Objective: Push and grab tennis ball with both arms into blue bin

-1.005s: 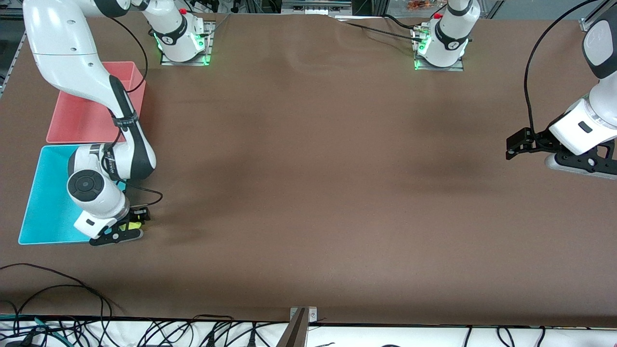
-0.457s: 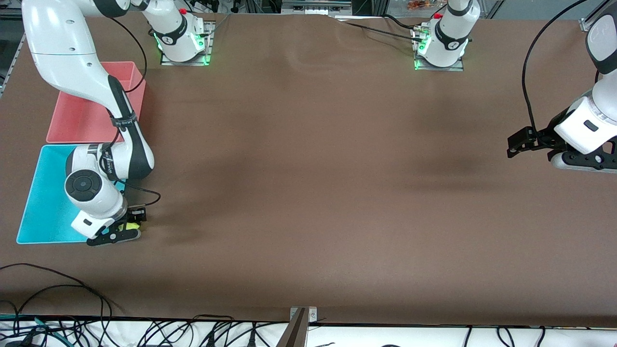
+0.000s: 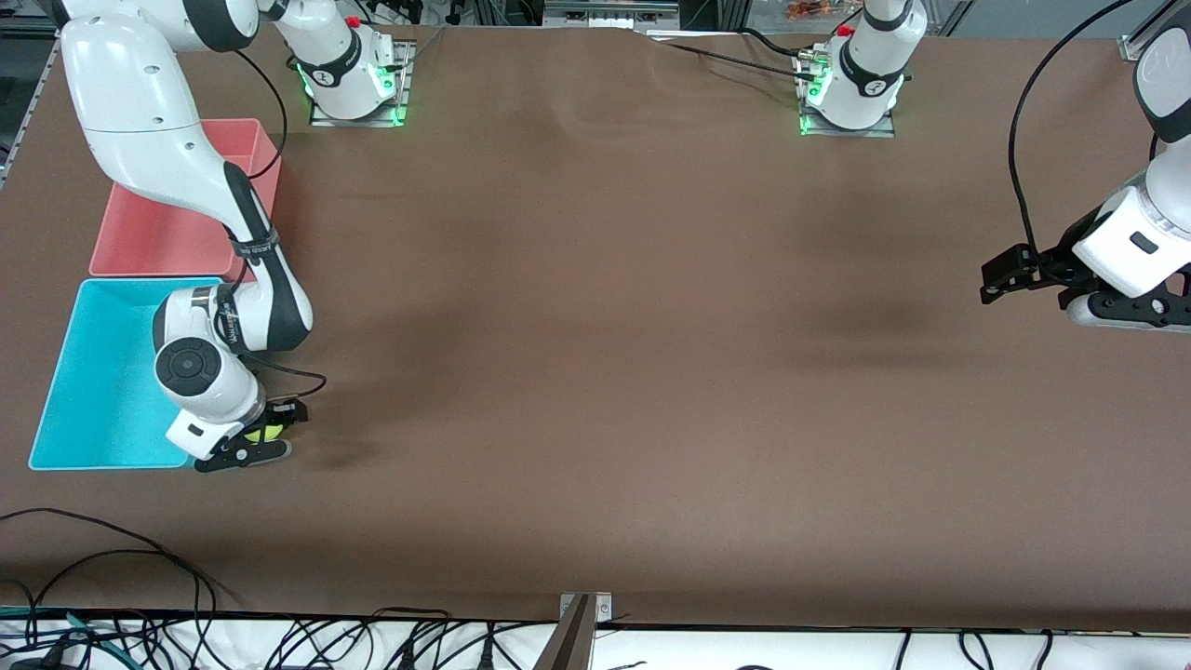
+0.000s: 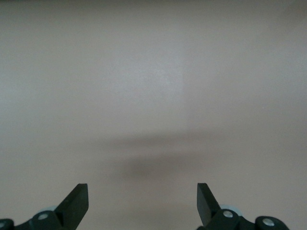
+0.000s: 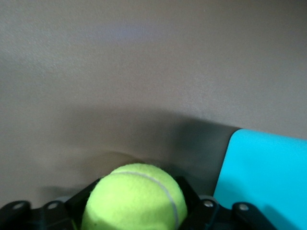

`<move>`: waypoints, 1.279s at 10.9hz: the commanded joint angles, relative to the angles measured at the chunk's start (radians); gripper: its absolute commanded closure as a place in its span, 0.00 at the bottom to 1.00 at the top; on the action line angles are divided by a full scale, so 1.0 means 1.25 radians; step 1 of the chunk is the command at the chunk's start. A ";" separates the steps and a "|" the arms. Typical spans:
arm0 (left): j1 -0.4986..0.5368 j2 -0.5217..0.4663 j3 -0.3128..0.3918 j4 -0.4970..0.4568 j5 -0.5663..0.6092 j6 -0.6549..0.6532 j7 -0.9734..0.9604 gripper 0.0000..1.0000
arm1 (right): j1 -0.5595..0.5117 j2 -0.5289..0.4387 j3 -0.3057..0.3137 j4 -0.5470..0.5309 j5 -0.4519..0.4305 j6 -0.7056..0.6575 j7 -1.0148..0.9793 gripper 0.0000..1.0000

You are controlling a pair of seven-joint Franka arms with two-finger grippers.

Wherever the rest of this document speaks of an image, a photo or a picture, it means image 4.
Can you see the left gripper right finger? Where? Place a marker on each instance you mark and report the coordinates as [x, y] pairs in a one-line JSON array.
[[208, 210]]

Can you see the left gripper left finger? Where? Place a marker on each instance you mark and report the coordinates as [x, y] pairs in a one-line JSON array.
[[72, 206]]

